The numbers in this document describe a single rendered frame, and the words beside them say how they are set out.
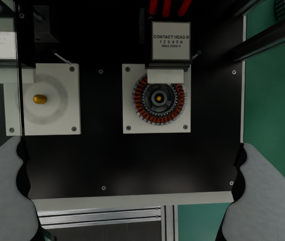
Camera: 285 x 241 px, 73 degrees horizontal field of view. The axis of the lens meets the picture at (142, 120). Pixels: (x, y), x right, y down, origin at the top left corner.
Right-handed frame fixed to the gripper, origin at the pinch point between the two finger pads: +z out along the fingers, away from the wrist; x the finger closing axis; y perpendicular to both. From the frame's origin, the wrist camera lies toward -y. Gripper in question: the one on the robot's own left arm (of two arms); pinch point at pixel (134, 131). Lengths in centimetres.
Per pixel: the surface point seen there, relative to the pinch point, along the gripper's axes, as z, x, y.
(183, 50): 18.8, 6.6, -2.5
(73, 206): 20.2, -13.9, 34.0
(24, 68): 19.8, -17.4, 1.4
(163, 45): 18.9, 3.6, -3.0
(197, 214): 71, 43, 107
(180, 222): 69, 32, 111
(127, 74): 30.4, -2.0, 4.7
